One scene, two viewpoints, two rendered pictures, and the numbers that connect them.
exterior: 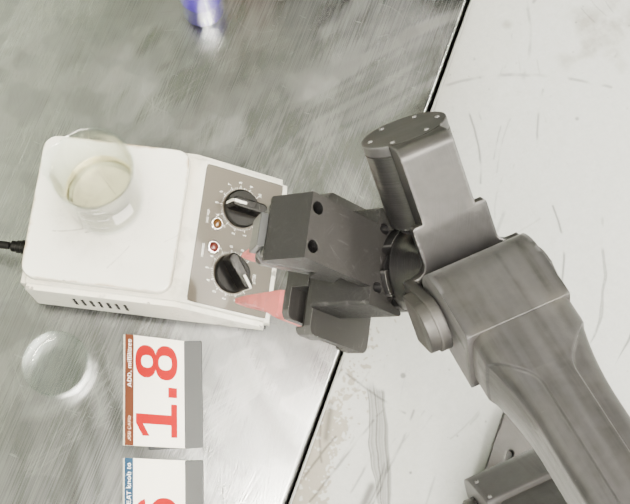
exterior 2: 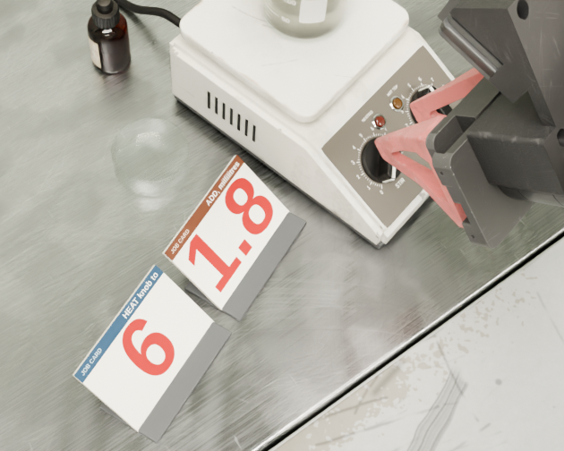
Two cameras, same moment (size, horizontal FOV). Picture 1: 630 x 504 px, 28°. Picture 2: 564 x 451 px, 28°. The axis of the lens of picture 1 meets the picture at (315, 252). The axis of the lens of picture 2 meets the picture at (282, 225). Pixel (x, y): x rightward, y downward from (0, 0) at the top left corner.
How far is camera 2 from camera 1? 0.38 m
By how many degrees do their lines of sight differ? 17
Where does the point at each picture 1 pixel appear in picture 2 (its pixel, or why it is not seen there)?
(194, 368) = (282, 242)
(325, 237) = (542, 17)
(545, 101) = not seen: outside the picture
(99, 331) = (212, 156)
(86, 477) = (105, 277)
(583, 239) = not seen: outside the picture
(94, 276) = (244, 65)
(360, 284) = (545, 118)
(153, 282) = (299, 103)
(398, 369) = (497, 372)
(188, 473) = (208, 335)
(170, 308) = (298, 150)
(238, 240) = not seen: hidden behind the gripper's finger
